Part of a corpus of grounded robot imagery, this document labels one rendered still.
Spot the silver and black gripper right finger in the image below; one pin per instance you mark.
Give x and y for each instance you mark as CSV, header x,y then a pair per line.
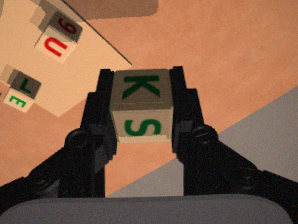
x,y
208,162

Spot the tan square mat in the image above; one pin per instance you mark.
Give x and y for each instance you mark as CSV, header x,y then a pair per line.
x,y
63,85

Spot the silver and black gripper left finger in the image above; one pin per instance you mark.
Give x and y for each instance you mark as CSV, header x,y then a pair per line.
x,y
77,170

